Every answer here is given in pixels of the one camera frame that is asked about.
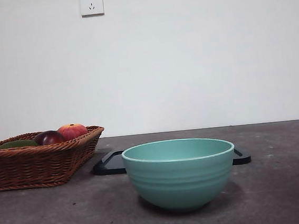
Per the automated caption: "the brown wicker basket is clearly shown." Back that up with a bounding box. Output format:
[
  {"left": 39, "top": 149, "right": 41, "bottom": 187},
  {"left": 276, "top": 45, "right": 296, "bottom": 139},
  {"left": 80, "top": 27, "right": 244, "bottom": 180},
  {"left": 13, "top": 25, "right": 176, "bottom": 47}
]
[{"left": 0, "top": 124, "right": 110, "bottom": 192}]

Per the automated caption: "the green avocado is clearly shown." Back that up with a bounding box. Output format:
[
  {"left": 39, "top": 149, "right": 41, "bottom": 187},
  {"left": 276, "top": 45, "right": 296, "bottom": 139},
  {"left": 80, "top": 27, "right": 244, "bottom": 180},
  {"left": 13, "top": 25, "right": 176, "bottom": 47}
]
[{"left": 0, "top": 138, "right": 40, "bottom": 150}]

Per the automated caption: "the dark rectangular tray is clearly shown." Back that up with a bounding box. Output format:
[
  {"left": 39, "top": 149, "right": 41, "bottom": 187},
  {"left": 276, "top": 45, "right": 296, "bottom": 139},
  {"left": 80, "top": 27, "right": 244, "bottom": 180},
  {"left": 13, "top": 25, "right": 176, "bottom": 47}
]
[{"left": 91, "top": 138, "right": 253, "bottom": 179}]

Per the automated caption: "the dark red plum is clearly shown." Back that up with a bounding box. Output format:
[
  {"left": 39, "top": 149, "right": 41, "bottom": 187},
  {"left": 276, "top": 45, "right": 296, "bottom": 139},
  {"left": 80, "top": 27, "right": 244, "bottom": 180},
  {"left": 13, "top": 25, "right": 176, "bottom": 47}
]
[{"left": 32, "top": 129, "right": 66, "bottom": 147}]

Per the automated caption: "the white wall socket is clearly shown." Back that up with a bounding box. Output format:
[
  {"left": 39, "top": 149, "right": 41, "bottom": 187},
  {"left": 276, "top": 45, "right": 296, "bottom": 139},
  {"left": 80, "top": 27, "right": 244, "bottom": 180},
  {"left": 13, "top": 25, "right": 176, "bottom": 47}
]
[{"left": 80, "top": 0, "right": 105, "bottom": 18}]

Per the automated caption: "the teal ribbed bowl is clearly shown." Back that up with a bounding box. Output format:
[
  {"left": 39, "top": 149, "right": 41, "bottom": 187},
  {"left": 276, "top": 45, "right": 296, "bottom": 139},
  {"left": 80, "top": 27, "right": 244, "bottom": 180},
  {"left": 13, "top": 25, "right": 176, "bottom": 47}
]
[{"left": 120, "top": 133, "right": 240, "bottom": 217}]

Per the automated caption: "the red apple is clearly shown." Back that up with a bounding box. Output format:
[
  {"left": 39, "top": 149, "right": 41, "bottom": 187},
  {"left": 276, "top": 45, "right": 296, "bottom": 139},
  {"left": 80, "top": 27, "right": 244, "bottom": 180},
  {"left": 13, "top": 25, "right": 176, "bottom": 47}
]
[{"left": 56, "top": 122, "right": 89, "bottom": 142}]

